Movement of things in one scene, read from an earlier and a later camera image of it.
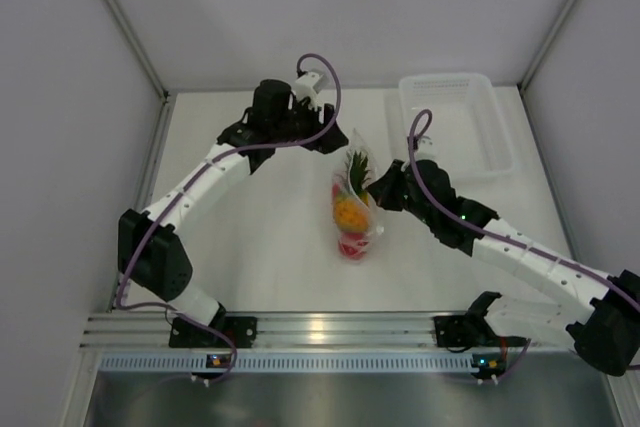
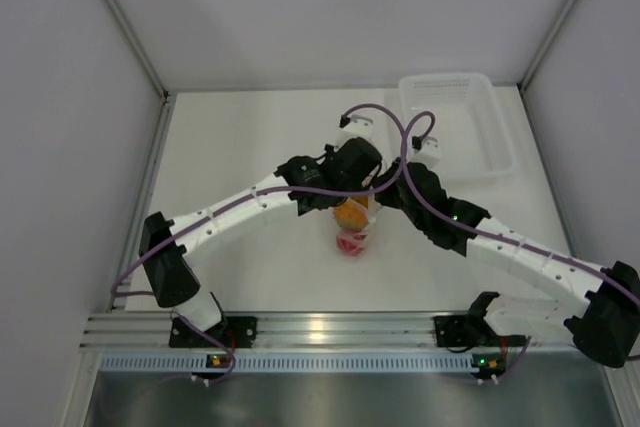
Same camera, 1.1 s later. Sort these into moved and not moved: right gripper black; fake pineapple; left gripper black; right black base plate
Moved: left gripper black
Not moved: fake pineapple; right black base plate; right gripper black
